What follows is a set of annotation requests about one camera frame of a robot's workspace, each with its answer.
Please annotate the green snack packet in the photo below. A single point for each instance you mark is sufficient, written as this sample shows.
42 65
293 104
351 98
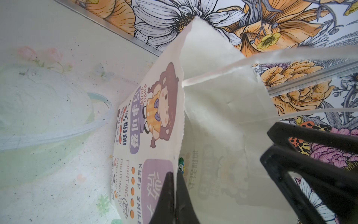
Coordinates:
181 165

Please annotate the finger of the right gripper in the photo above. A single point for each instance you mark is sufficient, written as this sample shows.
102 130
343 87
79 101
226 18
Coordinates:
280 133
312 187

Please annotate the white patterned paper bag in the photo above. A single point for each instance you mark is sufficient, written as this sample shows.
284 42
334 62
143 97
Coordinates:
202 101

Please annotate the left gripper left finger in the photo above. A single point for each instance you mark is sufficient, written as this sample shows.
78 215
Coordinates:
164 211

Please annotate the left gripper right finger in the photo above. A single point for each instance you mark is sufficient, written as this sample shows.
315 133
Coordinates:
184 211

